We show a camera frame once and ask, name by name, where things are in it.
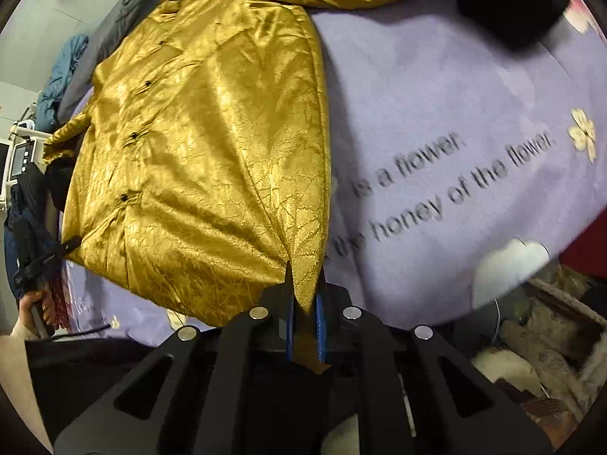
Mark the dark blue cloth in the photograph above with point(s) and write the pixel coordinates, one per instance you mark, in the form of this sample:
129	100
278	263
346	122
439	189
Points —
28	208

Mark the black fluffy cloth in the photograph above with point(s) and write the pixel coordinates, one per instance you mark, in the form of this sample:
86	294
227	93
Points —
502	0

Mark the grey padded jacket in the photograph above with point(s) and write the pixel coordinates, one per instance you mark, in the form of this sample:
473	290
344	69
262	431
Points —
123	14

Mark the red cloth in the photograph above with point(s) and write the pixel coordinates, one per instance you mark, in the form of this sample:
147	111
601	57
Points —
585	258

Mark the golden satin shirt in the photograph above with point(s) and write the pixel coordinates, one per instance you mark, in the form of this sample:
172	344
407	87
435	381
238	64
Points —
204	151

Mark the cluttered wooden box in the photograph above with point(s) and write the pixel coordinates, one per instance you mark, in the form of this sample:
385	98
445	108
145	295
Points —
550	341

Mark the person's left hand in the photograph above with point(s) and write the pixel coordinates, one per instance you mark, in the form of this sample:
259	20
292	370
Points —
27	305

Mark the white appliance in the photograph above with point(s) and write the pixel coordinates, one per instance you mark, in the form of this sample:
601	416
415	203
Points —
19	161

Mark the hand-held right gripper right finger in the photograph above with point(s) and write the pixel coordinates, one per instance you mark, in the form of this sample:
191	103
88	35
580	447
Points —
320	327

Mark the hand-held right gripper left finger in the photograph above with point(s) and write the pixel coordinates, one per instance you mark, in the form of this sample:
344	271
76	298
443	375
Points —
289	324

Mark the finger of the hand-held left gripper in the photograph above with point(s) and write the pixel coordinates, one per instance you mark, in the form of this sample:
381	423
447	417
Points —
59	249

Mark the purple floral blanket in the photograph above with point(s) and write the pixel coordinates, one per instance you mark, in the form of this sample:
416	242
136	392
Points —
427	104

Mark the blue padded jacket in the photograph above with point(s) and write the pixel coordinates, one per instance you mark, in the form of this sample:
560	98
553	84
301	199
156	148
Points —
61	80

